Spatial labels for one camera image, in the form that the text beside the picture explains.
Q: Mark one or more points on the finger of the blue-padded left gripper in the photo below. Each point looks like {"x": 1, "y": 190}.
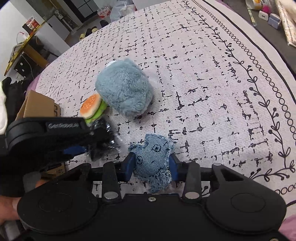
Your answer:
{"x": 75, "y": 150}

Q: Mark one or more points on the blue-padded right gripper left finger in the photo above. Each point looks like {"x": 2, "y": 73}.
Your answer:
{"x": 113, "y": 173}

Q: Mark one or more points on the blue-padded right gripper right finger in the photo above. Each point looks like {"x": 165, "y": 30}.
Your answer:
{"x": 190, "y": 174}

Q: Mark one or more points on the blue denim fabric toy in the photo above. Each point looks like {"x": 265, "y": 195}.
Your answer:
{"x": 152, "y": 161}

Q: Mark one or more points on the blue-grey fluffy plush toy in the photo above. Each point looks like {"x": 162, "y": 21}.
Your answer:
{"x": 125, "y": 87}

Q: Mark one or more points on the person's left hand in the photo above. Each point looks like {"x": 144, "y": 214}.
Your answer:
{"x": 11, "y": 193}

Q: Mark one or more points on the cardboard box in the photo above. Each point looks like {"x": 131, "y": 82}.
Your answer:
{"x": 38, "y": 105}

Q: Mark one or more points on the hamburger plush toy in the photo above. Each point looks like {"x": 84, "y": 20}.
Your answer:
{"x": 93, "y": 108}

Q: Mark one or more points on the white and black clothes pile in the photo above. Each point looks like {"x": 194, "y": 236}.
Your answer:
{"x": 12, "y": 98}

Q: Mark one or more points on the grey patterned blanket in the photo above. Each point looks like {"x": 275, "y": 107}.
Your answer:
{"x": 222, "y": 93}

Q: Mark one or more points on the round yellow-edged side table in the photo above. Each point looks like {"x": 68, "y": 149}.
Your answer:
{"x": 28, "y": 50}

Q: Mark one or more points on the yellow slipper pair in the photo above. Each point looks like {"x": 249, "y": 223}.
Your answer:
{"x": 88, "y": 32}

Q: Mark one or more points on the red snack container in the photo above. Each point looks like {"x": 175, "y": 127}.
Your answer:
{"x": 30, "y": 25}

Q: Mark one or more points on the red drink pack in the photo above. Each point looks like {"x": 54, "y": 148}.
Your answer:
{"x": 104, "y": 12}

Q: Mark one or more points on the white plastic bags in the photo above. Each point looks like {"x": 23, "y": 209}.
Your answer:
{"x": 121, "y": 9}

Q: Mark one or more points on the purple small box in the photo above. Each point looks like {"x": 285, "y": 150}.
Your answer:
{"x": 274, "y": 20}

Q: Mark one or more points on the white charger plug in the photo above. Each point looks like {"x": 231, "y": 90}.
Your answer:
{"x": 263, "y": 15}

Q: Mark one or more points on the white yellow jar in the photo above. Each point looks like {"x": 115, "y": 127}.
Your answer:
{"x": 258, "y": 4}

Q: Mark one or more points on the patterned wrapping paper roll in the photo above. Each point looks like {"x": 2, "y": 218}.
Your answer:
{"x": 286, "y": 9}

